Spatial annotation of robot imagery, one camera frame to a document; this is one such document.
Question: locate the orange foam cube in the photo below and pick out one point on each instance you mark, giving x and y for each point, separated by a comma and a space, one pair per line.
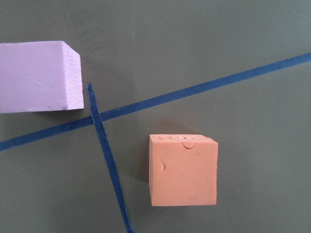
182, 170

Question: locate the blue tape grid lines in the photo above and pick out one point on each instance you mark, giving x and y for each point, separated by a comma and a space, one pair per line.
96, 118

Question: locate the pink foam cube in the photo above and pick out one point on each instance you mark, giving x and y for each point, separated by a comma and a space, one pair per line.
40, 76

